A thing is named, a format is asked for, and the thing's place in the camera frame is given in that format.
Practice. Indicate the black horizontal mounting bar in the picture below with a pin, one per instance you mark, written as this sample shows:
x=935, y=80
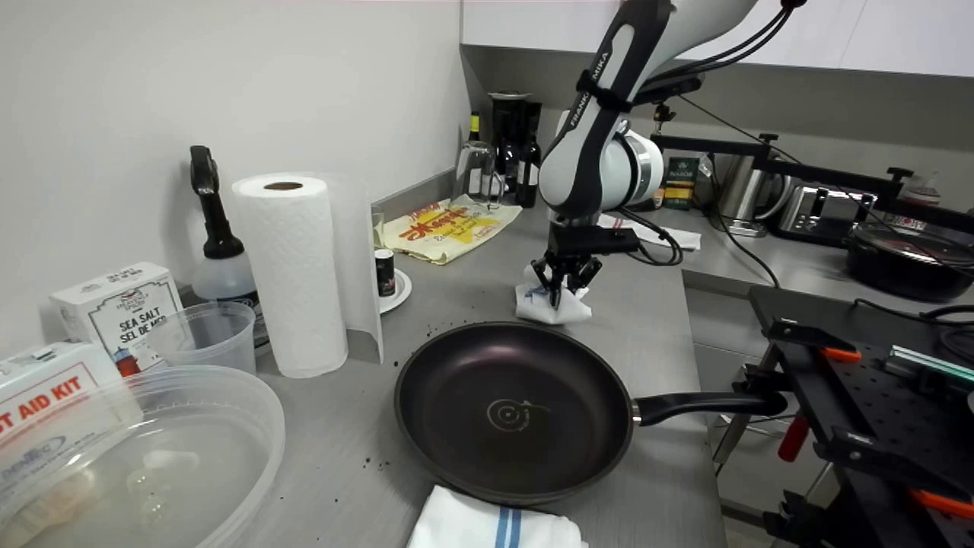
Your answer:
x=811, y=171

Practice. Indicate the dark-label spice jar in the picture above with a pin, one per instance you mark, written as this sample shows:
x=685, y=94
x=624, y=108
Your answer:
x=383, y=274

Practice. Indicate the small glass bottle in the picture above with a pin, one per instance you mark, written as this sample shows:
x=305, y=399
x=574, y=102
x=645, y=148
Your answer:
x=472, y=157

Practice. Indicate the steel canister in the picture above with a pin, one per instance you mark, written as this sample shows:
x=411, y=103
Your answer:
x=749, y=196

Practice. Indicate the black perforated robot table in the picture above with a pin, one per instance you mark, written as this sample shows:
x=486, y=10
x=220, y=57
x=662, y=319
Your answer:
x=894, y=405

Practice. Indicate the small white blue-striped cloth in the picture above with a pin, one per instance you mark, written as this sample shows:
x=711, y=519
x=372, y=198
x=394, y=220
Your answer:
x=467, y=523

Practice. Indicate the white folded napkin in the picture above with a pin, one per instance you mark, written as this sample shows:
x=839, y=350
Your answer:
x=682, y=238

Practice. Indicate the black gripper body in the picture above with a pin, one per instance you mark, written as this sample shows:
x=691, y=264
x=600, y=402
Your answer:
x=568, y=264

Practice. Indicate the black coffee machine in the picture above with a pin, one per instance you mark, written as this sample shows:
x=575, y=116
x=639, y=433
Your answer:
x=512, y=142

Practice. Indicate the large white blue-striped cloth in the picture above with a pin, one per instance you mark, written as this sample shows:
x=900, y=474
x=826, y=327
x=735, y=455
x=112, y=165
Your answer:
x=553, y=312

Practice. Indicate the green tea box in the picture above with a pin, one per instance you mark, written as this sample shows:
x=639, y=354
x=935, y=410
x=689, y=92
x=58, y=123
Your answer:
x=689, y=180

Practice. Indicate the steel toaster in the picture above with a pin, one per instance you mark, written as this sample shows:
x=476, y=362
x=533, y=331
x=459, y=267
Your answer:
x=826, y=214

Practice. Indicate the white paper towel roll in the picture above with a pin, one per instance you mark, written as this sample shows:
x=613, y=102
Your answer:
x=292, y=274

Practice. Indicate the clear plastic bowl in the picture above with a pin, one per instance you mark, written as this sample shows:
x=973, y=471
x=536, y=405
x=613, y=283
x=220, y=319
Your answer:
x=154, y=474

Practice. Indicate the black-headed spray bottle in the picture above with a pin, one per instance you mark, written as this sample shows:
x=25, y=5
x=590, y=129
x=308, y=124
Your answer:
x=213, y=231

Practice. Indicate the yellow printed bag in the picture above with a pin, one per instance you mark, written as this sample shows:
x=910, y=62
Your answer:
x=446, y=229

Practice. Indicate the clear plastic cup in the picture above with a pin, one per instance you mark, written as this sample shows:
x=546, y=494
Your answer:
x=217, y=339

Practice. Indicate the black frying pan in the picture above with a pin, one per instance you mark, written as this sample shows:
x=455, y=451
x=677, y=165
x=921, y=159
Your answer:
x=507, y=413

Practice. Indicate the white first aid kit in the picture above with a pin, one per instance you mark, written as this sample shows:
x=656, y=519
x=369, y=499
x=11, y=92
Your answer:
x=50, y=395

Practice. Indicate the white round plate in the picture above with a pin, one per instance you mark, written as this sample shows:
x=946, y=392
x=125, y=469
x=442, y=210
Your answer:
x=401, y=294

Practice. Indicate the white sea salt box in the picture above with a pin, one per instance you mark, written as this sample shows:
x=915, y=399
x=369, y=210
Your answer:
x=125, y=313

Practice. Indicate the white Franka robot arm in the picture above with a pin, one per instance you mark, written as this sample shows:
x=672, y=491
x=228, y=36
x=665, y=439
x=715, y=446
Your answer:
x=582, y=161

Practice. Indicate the black round cooker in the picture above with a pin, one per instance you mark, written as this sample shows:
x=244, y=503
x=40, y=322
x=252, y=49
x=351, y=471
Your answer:
x=908, y=261

